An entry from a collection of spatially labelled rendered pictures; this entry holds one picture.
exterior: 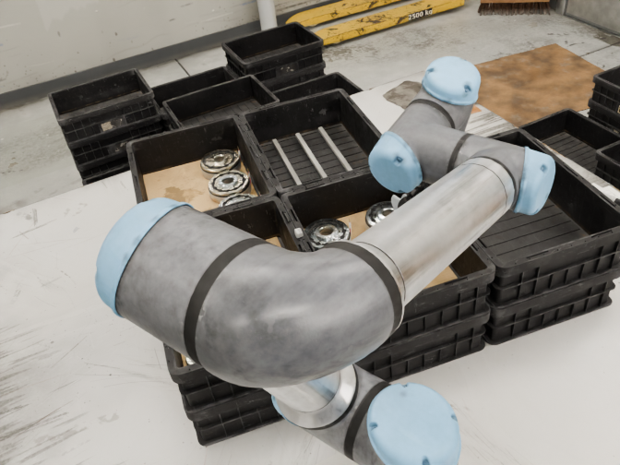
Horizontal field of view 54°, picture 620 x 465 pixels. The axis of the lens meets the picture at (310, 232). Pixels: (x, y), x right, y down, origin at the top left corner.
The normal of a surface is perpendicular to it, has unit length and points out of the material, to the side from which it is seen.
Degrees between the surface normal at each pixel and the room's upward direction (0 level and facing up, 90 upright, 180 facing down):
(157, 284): 48
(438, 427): 7
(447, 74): 19
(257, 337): 61
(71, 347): 0
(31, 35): 90
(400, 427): 7
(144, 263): 36
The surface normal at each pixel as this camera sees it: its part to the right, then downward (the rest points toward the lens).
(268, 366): 0.06, 0.56
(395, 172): -0.58, 0.69
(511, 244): -0.11, -0.76
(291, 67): 0.45, 0.54
